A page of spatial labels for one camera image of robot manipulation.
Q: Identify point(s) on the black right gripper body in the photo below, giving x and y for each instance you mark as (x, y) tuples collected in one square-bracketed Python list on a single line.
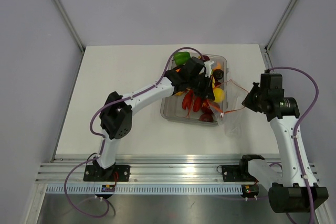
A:
[(253, 100)]

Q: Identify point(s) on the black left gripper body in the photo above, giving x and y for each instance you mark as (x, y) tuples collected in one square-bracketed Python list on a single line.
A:
[(200, 84)]

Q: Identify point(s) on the yellow lemon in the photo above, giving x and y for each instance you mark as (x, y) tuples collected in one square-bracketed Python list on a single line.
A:
[(219, 95)]

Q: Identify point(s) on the clear zip bag orange zipper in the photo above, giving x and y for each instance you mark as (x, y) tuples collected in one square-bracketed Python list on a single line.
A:
[(229, 113)]

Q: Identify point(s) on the dark red round fruit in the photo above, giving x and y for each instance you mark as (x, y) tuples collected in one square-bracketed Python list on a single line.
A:
[(206, 117)]

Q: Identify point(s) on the red apple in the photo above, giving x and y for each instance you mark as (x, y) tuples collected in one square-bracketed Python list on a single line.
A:
[(205, 107)]

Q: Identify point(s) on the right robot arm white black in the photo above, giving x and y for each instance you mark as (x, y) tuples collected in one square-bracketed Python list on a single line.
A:
[(296, 189)]

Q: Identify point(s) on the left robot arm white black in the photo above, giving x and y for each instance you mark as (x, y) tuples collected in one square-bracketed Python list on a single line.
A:
[(117, 114)]

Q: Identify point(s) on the clear plastic food bin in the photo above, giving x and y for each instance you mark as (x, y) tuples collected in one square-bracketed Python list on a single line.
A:
[(171, 106)]

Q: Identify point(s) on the red crayfish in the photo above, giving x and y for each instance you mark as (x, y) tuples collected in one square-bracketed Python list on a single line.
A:
[(191, 103)]

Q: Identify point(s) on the yellow ginger root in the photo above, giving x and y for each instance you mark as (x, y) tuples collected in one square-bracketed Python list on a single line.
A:
[(179, 93)]

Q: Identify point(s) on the dark red fruit at edge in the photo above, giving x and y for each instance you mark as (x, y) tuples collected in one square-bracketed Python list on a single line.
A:
[(205, 58)]

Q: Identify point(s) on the green bell pepper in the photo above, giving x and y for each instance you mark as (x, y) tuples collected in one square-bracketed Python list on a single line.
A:
[(181, 57)]

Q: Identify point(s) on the black shiny fruit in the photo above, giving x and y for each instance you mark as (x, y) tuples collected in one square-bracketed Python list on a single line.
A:
[(218, 74)]

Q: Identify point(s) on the orange peach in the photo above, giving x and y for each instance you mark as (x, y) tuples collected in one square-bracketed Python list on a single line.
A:
[(217, 66)]

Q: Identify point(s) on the right aluminium frame post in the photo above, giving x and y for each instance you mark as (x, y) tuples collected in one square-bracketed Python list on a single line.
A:
[(281, 24)]

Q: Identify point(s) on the aluminium frame post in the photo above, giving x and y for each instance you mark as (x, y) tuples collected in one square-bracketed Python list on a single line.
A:
[(68, 23), (281, 24)]

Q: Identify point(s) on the aluminium mounting rail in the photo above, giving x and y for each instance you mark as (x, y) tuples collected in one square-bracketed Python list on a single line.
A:
[(160, 169)]

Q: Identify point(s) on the white slotted cable duct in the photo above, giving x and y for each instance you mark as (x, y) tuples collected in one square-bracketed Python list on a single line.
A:
[(145, 189)]

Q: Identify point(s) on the left aluminium frame post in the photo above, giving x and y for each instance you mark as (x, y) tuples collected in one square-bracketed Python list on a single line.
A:
[(68, 23)]

